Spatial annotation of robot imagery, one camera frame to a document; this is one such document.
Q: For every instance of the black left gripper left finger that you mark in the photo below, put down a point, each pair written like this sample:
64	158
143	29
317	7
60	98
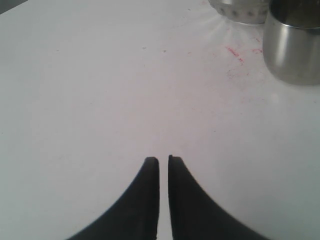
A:
135	215

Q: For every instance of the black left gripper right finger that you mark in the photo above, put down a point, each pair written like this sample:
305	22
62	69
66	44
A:
194	215

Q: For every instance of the small steel cup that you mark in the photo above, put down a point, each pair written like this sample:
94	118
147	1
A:
291	41

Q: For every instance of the steel bowl with rice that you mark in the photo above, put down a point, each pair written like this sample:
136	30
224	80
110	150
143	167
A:
251	12

